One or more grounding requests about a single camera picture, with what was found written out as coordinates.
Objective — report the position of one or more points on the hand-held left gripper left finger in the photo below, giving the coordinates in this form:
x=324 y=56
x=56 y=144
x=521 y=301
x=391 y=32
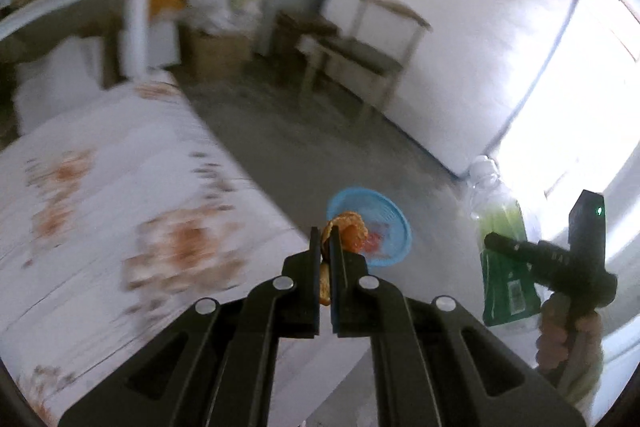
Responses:
x=305 y=297

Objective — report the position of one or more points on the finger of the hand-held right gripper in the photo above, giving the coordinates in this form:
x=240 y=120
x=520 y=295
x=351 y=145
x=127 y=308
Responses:
x=507 y=247

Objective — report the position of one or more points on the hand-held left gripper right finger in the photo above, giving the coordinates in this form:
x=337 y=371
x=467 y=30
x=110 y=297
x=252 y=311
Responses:
x=345 y=297

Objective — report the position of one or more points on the green plastic bottle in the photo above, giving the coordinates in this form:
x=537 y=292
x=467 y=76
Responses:
x=500 y=227

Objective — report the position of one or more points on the orange peel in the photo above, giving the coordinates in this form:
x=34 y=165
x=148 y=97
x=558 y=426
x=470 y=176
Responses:
x=350 y=232

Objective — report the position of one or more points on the red plastic packet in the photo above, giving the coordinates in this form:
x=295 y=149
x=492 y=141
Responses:
x=379 y=239

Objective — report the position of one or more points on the blue plastic basket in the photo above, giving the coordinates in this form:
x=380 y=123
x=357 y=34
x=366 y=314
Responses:
x=390 y=217

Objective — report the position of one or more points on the person's right forearm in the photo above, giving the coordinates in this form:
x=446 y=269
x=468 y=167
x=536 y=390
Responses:
x=585 y=382

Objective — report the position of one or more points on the person's right hand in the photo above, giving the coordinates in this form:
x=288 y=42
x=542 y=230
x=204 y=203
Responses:
x=555 y=332

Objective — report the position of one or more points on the wooden chair with dark seat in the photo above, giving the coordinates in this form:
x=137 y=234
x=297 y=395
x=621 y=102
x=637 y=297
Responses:
x=365 y=54

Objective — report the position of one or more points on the cardboard box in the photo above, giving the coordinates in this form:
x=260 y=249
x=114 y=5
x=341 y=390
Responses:
x=220 y=52

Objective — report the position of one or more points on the dark wooden stool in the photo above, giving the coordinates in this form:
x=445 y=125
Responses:
x=305 y=27

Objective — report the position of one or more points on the white box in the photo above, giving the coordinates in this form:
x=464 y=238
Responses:
x=162 y=42

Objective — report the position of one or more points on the large white bag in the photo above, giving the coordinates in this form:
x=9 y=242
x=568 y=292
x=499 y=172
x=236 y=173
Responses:
x=55 y=72

